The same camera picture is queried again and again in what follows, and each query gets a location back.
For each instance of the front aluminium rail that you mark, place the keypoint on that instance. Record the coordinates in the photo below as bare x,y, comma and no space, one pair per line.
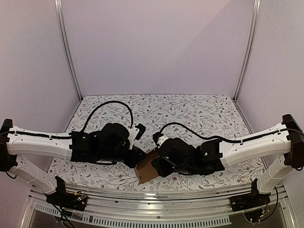
208,208

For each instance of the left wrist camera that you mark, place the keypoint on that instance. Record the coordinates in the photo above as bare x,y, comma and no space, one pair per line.
135,133

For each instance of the floral patterned table mat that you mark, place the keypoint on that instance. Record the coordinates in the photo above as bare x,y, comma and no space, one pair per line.
188,117

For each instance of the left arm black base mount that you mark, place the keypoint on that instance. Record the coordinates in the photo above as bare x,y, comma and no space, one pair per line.
64,199

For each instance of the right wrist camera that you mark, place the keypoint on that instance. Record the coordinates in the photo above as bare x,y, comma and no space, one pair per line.
159,138

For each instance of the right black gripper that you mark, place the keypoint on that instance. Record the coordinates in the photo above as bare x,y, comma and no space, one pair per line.
159,167

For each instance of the right aluminium frame post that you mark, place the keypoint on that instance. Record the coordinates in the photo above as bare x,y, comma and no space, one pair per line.
249,47

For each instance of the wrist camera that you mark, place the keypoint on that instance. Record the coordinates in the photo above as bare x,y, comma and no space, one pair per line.
159,138
135,133

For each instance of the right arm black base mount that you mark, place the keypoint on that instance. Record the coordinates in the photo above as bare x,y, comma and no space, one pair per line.
249,200

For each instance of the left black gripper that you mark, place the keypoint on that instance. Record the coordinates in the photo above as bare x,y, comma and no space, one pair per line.
135,158

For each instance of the left aluminium frame post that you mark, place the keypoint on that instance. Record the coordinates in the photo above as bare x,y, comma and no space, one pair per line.
66,48

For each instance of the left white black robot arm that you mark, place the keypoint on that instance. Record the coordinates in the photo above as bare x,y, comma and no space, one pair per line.
112,144

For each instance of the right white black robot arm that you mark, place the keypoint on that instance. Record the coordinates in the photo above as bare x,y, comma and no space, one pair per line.
285,139

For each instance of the brown cardboard box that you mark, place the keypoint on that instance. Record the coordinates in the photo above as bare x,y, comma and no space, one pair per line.
144,170

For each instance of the aluminium frame post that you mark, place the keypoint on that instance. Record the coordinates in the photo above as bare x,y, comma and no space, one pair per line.
249,47
66,48

